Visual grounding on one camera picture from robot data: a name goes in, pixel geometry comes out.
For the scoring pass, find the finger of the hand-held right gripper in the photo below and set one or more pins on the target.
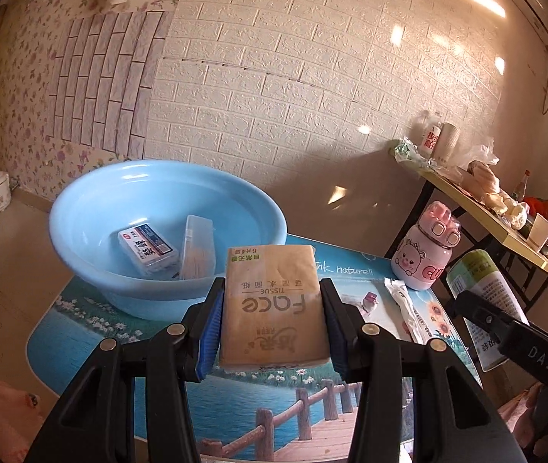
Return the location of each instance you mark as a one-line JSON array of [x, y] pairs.
[[481, 311]]

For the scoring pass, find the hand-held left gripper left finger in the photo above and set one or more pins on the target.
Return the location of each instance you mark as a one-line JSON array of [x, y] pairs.
[[208, 335]]

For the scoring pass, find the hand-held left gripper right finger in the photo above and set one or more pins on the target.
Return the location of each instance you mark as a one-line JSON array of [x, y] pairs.
[[334, 335]]

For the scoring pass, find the green and white canister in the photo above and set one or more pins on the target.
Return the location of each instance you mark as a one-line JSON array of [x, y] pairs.
[[486, 279]]

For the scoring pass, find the brown tissue pack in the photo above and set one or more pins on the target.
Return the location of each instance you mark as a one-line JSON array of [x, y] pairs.
[[274, 308]]

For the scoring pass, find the long white sachet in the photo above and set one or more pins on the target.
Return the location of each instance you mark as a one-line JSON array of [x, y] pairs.
[[405, 305]]

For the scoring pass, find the light blue plastic basin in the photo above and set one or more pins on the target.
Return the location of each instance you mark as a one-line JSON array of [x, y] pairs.
[[105, 202]]

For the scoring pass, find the person's right hand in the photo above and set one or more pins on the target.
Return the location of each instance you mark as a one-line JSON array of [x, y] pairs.
[[519, 415]]

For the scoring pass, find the pink cartoon bear bottle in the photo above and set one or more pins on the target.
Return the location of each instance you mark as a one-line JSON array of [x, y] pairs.
[[423, 260]]

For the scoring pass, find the round table with printed top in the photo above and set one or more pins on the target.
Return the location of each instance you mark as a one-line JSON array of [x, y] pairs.
[[264, 395]]

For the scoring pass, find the clear plastic stick box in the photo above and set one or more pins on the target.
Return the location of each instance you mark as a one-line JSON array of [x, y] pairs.
[[196, 246]]

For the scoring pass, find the white paper cup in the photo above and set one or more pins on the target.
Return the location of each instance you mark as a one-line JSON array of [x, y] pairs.
[[540, 232]]

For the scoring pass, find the yellow top side table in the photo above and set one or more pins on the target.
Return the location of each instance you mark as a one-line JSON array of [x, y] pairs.
[[476, 208]]

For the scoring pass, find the white box with red label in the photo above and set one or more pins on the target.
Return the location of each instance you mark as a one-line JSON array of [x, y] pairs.
[[146, 251]]

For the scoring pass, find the clear bag of bread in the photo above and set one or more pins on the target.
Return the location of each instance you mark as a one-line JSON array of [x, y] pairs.
[[488, 183]]

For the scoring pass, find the glass bottle with red cap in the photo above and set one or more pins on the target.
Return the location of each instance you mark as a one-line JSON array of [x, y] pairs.
[[525, 188]]

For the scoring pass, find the stack of paper cups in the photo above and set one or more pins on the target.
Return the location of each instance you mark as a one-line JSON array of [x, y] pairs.
[[449, 143]]

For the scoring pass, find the green and white plastic bag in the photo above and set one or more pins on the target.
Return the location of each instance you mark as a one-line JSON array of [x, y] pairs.
[[411, 154]]

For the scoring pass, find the clear bottle with red label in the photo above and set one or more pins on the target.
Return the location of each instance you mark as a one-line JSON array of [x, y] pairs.
[[430, 137]]

